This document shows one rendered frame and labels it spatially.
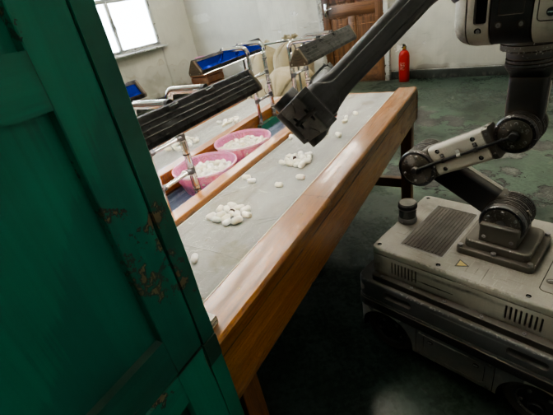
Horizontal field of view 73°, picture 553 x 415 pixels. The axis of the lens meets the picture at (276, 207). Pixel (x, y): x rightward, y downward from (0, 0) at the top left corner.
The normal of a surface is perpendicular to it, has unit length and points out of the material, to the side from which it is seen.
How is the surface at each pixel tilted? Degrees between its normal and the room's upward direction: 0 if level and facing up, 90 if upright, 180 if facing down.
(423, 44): 90
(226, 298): 0
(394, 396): 0
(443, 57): 88
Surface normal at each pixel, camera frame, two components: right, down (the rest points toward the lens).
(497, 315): -0.69, 0.46
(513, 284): -0.18, -0.86
